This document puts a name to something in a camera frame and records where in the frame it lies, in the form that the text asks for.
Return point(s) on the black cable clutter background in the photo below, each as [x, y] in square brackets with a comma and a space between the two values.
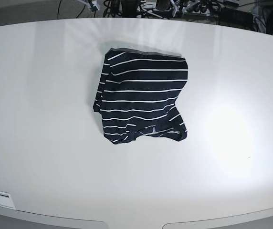
[222, 12]

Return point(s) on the navy white striped T-shirt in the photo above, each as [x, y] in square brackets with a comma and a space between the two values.
[137, 95]

